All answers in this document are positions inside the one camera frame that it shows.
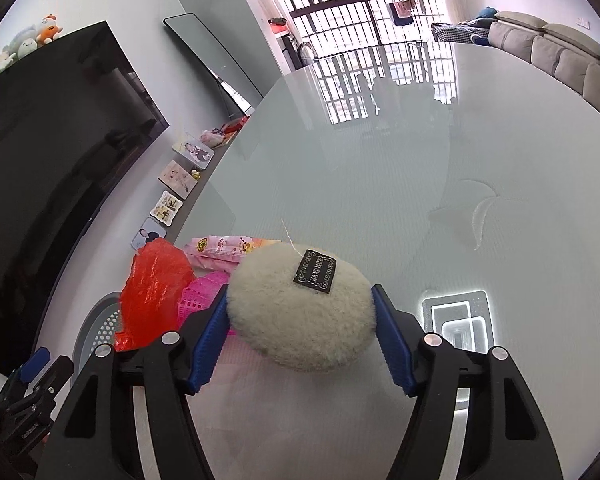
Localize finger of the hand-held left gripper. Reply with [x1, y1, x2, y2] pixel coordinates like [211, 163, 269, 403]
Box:
[21, 347, 51, 383]
[32, 356, 75, 398]

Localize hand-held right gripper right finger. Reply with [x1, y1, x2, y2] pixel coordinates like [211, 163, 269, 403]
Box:
[371, 284, 563, 480]

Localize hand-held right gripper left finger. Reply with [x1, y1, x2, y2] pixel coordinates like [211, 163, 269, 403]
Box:
[35, 284, 230, 480]

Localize small pink plastic basket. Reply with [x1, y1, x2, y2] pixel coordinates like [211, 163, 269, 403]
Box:
[177, 270, 231, 328]

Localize grey perforated plastic basket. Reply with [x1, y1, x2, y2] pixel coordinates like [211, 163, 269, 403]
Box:
[75, 292, 123, 361]

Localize red plastic bag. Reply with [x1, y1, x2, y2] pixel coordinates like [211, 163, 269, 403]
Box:
[114, 238, 196, 353]

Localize beige fluffy puff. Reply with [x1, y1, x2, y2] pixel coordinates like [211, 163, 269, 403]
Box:
[226, 243, 373, 373]

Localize pink snack packet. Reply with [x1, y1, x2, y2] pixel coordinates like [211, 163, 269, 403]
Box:
[182, 235, 281, 266]

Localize scalloped photo plaque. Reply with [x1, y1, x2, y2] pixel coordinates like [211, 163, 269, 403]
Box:
[152, 191, 183, 223]

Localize red packet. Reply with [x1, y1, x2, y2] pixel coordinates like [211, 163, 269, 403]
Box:
[220, 116, 251, 136]

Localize checkered blanket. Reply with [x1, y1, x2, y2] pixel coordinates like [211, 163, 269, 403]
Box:
[431, 21, 491, 46]

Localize small clothes drying hanger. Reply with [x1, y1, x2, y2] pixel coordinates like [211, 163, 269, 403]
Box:
[386, 0, 422, 27]

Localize orange white plush toy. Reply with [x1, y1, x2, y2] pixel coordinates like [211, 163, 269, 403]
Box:
[36, 14, 63, 45]

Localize beige sofa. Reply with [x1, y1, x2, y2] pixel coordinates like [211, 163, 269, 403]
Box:
[487, 10, 600, 131]

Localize balcony window grille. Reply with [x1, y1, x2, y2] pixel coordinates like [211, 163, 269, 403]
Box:
[265, 0, 441, 66]

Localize portrait photo frame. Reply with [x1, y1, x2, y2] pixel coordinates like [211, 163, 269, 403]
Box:
[131, 217, 167, 252]

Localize child photo frame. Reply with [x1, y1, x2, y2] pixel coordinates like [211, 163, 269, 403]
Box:
[158, 160, 198, 200]

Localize baby photo frame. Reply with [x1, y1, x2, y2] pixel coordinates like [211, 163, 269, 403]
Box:
[172, 132, 215, 166]

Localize black wall television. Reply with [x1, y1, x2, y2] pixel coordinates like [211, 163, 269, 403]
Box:
[0, 21, 171, 376]

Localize leaning wall mirror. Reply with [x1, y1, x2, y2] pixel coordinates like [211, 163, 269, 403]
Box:
[163, 12, 265, 113]

